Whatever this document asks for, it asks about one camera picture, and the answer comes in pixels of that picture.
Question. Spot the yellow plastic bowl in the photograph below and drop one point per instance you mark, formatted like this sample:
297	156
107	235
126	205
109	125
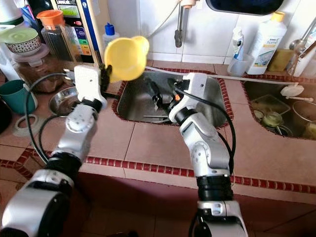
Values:
126	58

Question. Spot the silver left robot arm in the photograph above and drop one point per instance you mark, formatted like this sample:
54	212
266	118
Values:
79	131

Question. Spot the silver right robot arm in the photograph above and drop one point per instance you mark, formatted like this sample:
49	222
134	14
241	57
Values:
207	148

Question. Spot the steel sink basin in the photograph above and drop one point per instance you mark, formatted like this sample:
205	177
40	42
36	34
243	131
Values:
138	101
256	91

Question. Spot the green dish soap bottle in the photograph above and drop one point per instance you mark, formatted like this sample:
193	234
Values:
109	37

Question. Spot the beige water ioniser appliance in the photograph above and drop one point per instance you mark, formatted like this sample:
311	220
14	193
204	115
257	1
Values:
94	29

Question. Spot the clear pitcher orange lid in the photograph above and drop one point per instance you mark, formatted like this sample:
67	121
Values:
55	42

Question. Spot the clear plastic cup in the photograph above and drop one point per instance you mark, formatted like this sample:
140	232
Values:
239	68

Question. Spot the brown powder jar pink lid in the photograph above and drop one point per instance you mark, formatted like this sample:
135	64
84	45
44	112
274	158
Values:
34	74

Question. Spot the small white blue tube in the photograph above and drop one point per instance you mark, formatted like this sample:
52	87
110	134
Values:
238	42

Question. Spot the white counter pipe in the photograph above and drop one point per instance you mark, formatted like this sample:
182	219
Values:
256	79

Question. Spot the patterned ceramic bowl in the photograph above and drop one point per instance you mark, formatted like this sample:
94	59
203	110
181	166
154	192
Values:
25	47

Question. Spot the clear rectangular food container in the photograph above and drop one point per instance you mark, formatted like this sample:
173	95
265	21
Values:
260	102

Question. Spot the teal mug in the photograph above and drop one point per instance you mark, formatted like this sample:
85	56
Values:
19	98

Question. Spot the green plastic lid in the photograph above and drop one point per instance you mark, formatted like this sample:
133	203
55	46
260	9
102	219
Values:
22	34

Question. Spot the white detergent bottle orange cap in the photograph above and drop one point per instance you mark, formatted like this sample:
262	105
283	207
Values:
266	47

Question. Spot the clear white water jug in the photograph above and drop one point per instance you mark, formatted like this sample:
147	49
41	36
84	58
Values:
6	59

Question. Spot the small green glass cup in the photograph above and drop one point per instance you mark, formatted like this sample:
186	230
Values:
273	120

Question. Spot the dark blue basin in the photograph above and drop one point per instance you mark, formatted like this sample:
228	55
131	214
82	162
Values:
244	6

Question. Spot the yellow sponge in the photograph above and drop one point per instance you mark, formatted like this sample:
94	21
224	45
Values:
280	61

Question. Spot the white plastic scoop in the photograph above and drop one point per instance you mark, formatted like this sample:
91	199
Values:
289	90

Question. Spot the white jar green base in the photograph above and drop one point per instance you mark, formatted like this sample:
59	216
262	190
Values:
11	10

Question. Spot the steel ladle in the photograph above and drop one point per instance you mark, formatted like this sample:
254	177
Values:
298	47

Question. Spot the steel pot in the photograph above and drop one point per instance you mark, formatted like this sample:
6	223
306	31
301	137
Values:
305	116

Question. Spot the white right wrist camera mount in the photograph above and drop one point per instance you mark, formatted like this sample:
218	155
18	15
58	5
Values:
195	86

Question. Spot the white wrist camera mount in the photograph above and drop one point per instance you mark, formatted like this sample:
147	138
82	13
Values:
195	86
89	81

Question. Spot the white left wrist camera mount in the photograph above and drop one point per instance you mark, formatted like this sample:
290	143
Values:
89	81

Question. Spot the grey wall faucet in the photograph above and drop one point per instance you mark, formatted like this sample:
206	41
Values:
179	27

